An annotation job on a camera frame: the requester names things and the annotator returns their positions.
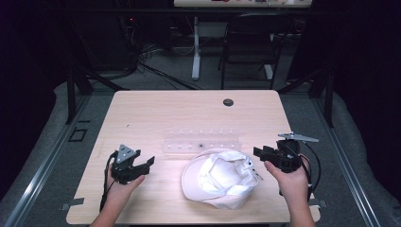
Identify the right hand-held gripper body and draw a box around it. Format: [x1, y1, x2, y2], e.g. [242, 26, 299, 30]
[272, 131, 320, 174]

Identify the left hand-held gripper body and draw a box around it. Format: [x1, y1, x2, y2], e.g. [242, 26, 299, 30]
[110, 144, 151, 185]

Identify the white baseball cap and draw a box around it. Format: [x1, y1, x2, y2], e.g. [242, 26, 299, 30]
[181, 148, 261, 211]

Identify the person's left hand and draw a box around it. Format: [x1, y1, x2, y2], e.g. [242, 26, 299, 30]
[105, 163, 147, 206]

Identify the person's right hand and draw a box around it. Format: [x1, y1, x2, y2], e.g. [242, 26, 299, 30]
[263, 160, 312, 206]

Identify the clear plastic rack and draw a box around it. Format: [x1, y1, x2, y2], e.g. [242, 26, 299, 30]
[162, 127, 243, 156]

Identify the grey tape strip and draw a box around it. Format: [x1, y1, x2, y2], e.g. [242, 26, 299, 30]
[60, 197, 86, 212]
[307, 198, 329, 209]

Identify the black metal chair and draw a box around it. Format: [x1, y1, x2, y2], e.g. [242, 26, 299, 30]
[217, 12, 295, 91]

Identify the white desk leg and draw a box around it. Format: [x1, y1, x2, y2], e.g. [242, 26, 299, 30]
[191, 15, 202, 81]

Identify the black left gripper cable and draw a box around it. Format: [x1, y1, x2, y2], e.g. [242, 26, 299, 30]
[99, 150, 119, 213]

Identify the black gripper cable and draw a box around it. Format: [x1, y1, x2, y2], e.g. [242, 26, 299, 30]
[99, 150, 119, 213]
[278, 141, 323, 202]

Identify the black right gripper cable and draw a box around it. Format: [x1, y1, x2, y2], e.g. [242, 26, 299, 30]
[278, 141, 323, 202]

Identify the aluminium floor rail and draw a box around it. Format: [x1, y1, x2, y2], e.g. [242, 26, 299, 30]
[3, 94, 93, 227]
[310, 94, 382, 227]

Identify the black metal frame stand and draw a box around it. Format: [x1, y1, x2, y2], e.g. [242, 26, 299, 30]
[64, 56, 131, 126]
[277, 62, 336, 129]

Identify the bundle of floor cables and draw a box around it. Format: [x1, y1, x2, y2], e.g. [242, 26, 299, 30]
[126, 15, 206, 92]

